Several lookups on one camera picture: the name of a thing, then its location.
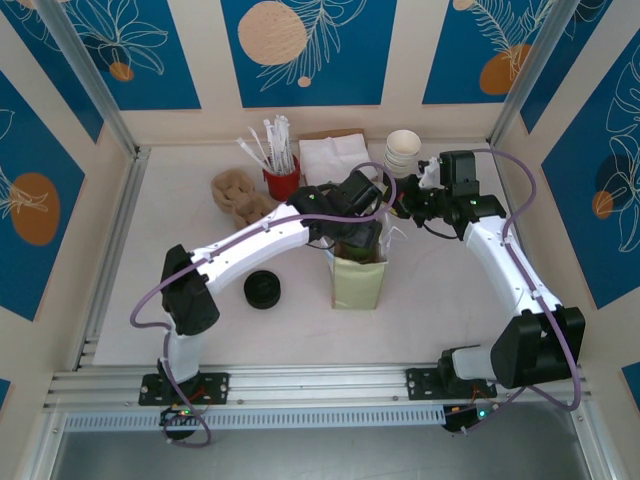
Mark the brown cardboard napkin box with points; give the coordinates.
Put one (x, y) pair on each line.
(325, 133)

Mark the floral green paper gift bag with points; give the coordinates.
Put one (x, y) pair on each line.
(357, 285)

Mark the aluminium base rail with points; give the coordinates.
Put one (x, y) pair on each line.
(320, 380)

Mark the small controller board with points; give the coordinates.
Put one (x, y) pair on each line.
(175, 414)
(457, 424)

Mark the aluminium frame post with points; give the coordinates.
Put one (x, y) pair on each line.
(75, 55)
(534, 55)

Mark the black coffee cup black lid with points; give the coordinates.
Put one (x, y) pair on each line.
(262, 287)

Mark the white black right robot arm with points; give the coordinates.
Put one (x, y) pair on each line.
(505, 260)

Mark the stacked paper coffee cups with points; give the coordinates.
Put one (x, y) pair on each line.
(402, 145)

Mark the red plastic straw cup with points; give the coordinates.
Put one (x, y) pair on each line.
(282, 185)

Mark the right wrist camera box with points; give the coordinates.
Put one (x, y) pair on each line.
(430, 175)

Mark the beige pulp cup carrier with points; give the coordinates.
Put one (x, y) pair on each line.
(235, 195)

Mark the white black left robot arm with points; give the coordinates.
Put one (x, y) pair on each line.
(250, 245)

